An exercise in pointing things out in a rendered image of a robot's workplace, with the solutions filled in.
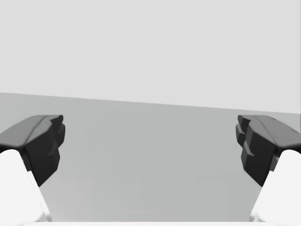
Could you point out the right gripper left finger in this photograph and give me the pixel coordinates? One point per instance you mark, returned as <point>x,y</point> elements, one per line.
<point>35,146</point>

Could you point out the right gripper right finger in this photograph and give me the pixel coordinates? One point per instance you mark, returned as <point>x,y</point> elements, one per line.
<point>261,150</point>

